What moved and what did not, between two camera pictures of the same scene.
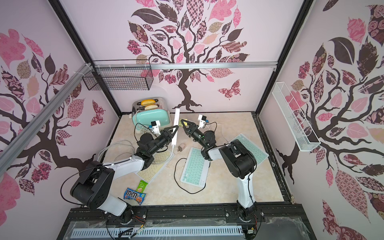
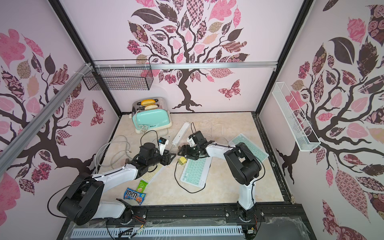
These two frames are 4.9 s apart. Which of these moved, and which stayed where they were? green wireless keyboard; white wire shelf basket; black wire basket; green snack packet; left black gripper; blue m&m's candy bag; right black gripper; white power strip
Moved: left black gripper; right black gripper; white power strip
Stayed: blue m&m's candy bag; green snack packet; black wire basket; green wireless keyboard; white wire shelf basket
